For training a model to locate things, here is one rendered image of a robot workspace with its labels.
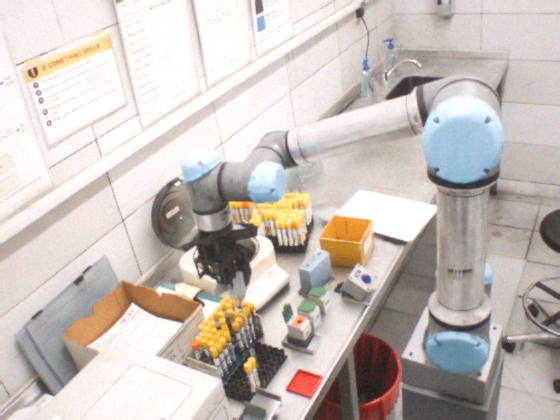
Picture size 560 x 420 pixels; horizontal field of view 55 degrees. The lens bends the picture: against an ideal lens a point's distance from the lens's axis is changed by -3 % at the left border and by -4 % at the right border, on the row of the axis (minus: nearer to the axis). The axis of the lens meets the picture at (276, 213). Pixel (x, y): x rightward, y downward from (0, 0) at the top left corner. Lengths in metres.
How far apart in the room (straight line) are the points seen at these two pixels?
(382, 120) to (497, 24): 2.45
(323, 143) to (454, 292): 0.36
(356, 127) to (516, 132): 2.64
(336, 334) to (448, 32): 2.37
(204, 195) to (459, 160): 0.47
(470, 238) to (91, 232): 1.02
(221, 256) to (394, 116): 0.44
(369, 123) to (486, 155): 0.26
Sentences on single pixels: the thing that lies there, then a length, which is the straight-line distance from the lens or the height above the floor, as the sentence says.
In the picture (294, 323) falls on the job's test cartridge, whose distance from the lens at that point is 1.43.
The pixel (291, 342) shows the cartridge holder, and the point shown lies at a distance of 1.46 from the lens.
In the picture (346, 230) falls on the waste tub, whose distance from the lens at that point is 1.79.
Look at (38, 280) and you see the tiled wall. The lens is 1.51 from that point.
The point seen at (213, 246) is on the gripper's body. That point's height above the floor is 1.30.
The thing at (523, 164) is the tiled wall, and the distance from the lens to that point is 3.72.
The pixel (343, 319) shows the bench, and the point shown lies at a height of 0.88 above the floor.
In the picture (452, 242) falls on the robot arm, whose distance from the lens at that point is 0.96.
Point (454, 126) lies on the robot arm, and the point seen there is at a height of 1.57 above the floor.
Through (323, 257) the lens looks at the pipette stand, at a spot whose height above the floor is 0.97.
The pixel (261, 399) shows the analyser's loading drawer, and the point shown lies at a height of 0.91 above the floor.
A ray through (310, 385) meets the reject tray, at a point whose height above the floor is 0.88.
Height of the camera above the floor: 1.91
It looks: 31 degrees down
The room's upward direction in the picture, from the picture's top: 10 degrees counter-clockwise
